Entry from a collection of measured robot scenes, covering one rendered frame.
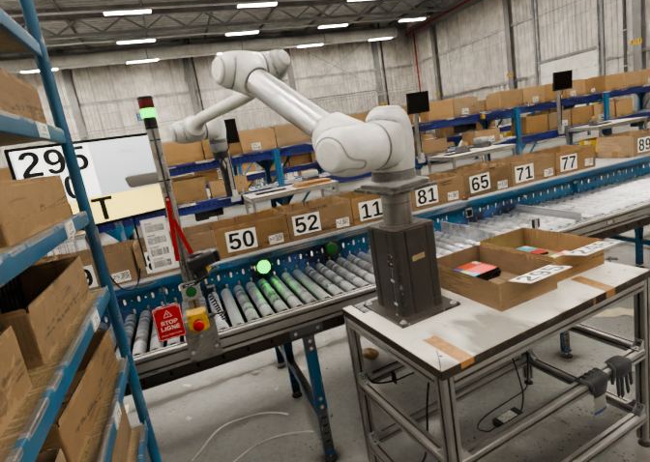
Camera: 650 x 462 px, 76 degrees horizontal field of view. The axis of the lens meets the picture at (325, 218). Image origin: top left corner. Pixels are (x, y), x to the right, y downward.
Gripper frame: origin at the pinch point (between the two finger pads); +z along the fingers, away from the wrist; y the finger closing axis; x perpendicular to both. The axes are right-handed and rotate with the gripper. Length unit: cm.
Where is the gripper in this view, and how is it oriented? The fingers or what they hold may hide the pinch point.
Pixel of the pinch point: (228, 188)
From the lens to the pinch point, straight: 224.7
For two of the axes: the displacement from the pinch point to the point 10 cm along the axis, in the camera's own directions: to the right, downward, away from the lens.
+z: 1.6, 9.6, 2.3
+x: -9.2, 2.3, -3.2
